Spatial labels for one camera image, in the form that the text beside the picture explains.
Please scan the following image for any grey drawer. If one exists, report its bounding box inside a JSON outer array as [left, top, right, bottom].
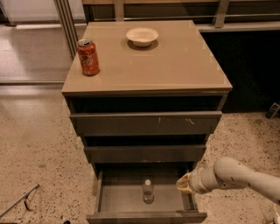
[[70, 111, 221, 137], [87, 168, 207, 224], [84, 144, 206, 164]]

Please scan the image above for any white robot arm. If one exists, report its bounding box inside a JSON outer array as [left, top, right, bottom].
[[176, 157, 280, 205]]

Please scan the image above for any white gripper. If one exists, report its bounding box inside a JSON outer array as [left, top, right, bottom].
[[176, 167, 219, 194]]

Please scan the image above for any aluminium frame post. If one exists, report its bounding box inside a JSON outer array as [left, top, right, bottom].
[[53, 0, 78, 59]]

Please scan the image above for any orange soda can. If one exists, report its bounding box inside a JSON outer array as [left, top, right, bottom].
[[77, 38, 100, 76]]

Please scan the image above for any clear plastic water bottle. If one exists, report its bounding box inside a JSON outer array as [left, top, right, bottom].
[[143, 179, 154, 204]]

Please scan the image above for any grey drawer cabinet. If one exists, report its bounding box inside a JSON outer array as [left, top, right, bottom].
[[62, 20, 232, 173]]

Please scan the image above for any small grey floor object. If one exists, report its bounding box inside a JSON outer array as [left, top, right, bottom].
[[265, 102, 280, 119]]

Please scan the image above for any white bowl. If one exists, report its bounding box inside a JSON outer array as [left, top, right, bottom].
[[126, 27, 158, 47]]

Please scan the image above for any grey top drawer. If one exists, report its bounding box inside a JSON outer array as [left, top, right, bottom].
[[70, 111, 221, 137]]

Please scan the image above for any grey middle drawer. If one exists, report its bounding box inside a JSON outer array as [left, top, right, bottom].
[[84, 144, 206, 164]]

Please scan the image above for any grey bottom drawer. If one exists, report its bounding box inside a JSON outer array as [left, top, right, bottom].
[[87, 168, 207, 224]]

